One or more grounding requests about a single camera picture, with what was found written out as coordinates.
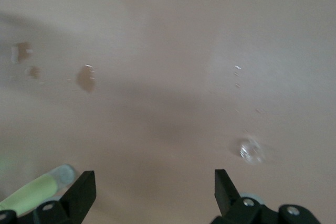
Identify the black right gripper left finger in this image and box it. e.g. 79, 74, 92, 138
0, 170, 97, 224

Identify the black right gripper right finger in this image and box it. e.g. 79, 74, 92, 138
212, 169, 322, 224

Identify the clear glass measuring cup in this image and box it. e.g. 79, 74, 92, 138
239, 137, 265, 166

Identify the green sleeved shaker bottle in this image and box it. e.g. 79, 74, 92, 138
0, 163, 77, 218

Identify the brown liquid puddle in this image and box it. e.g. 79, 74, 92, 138
76, 64, 97, 93

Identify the brown table mat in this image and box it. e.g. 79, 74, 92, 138
0, 0, 336, 224

